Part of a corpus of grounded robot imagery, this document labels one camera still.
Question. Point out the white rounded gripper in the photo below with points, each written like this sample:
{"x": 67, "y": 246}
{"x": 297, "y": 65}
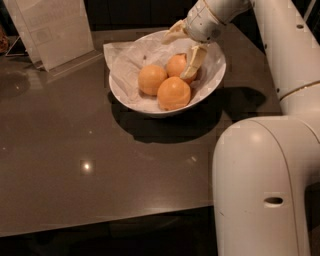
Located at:
{"x": 201, "y": 22}

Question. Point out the orange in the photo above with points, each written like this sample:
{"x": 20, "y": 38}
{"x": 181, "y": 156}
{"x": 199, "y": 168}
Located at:
{"x": 175, "y": 67}
{"x": 173, "y": 93}
{"x": 150, "y": 78}

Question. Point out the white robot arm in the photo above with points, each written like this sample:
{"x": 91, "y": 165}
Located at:
{"x": 262, "y": 166}

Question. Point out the white ceramic bowl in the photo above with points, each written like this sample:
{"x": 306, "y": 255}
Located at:
{"x": 213, "y": 66}

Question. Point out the white paper napkin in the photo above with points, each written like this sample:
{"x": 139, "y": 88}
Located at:
{"x": 128, "y": 68}

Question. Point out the clear acrylic sign holder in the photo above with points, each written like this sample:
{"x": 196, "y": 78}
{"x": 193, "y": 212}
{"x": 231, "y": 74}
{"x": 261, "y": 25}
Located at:
{"x": 55, "y": 33}

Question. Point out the brown object at left edge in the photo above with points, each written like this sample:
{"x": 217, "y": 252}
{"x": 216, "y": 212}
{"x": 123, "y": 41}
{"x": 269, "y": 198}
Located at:
{"x": 4, "y": 41}

